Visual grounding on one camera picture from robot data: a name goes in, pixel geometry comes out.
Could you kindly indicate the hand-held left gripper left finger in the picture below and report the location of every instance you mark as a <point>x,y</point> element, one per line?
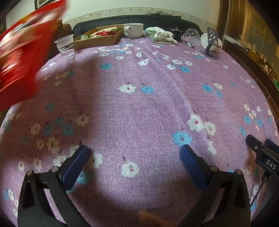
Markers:
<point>76,165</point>

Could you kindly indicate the clear plastic cup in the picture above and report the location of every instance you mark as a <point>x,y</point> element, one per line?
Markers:
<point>65,47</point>

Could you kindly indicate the black pen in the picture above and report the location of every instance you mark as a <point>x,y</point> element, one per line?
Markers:
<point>190,45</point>

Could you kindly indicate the red foil wrappers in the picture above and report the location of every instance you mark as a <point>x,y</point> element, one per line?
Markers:
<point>106,33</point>

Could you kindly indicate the brown cardboard box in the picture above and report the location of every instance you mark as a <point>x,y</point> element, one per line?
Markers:
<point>96,43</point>

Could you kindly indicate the white and green cloth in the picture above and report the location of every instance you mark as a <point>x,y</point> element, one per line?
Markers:
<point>161,33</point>

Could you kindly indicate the person's left hand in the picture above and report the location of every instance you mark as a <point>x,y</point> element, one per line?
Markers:
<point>150,219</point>

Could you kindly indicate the black leather sofa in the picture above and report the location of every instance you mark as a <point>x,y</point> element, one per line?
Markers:
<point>98,23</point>

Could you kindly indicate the white jar red label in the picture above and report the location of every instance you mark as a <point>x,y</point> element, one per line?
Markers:
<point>207,41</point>

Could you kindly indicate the framed wall painting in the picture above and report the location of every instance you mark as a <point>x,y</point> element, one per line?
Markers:
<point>40,3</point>

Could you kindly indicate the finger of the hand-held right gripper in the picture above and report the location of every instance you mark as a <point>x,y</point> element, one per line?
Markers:
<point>272,145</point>
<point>252,141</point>

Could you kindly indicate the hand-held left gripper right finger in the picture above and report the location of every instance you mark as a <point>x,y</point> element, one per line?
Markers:
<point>191,165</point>

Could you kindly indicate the brown patterned cloth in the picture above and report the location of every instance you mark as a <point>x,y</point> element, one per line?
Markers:
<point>58,24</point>

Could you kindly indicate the thin notebook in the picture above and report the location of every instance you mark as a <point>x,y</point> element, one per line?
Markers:
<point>161,42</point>

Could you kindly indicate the wooden display cabinet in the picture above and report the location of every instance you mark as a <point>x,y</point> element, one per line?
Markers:
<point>250,32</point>

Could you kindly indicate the white ceramic mug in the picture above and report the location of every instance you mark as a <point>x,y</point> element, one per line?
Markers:
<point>134,30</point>

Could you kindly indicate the black slotted spatula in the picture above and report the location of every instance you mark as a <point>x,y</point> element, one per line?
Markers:
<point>211,35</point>

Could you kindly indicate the green wrapper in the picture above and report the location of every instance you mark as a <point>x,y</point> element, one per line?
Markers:
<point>85,37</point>

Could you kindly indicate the brown armchair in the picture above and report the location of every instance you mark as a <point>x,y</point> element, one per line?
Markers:
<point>66,30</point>

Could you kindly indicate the red cardboard tray box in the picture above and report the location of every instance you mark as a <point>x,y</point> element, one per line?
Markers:
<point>17,65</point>

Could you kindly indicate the black pouch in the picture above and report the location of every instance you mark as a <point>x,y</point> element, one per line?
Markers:
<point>177,35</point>

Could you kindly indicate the purple floral tablecloth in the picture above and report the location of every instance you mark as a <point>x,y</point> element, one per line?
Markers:
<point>139,113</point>

